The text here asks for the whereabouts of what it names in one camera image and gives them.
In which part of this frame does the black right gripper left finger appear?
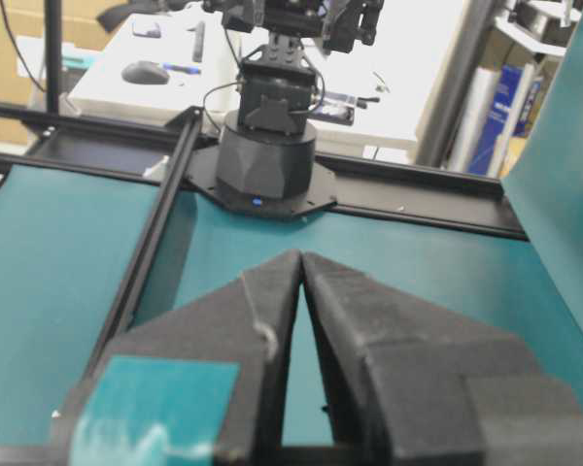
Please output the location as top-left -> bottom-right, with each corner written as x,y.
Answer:
51,250 -> 302,465

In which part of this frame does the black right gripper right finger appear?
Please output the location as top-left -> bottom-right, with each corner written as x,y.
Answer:
302,252 -> 583,465

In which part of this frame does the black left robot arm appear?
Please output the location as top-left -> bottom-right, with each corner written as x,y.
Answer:
52,1 -> 384,465

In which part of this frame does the green upright board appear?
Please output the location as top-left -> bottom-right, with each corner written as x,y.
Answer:
502,13 -> 583,332

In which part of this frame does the blue pen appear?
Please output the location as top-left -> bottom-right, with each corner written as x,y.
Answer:
162,63 -> 201,75

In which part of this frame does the black computer mouse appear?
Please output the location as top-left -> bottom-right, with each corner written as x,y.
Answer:
121,61 -> 170,85

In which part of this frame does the white desk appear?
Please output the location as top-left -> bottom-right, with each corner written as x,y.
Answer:
69,1 -> 463,150

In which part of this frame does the cardboard box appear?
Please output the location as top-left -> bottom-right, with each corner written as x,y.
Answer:
0,0 -> 122,146

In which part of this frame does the black aluminium frame rail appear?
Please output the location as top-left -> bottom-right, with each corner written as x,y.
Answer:
0,102 -> 528,361

